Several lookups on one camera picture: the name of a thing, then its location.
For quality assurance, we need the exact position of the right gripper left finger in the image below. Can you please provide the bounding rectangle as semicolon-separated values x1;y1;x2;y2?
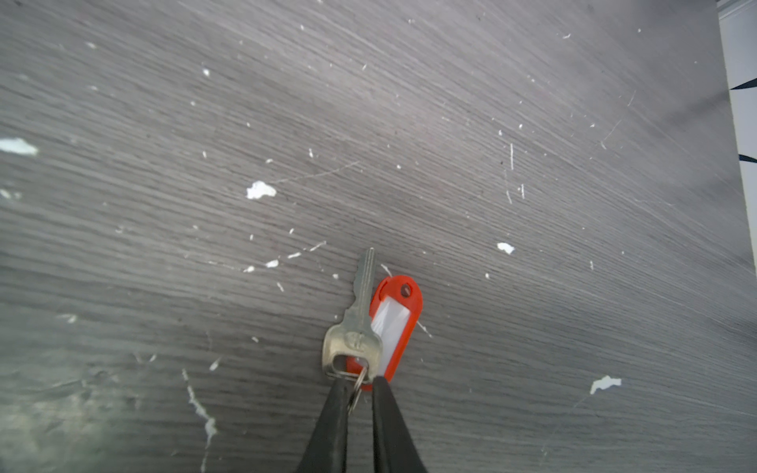
296;380;353;473

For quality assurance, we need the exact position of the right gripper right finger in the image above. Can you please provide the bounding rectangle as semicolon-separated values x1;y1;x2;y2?
373;376;428;473

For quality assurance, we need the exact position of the silver key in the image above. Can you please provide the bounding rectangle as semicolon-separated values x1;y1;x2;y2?
321;248;382;384

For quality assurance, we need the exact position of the red key tag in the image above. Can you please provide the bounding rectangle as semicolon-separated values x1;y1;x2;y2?
370;275;423;382

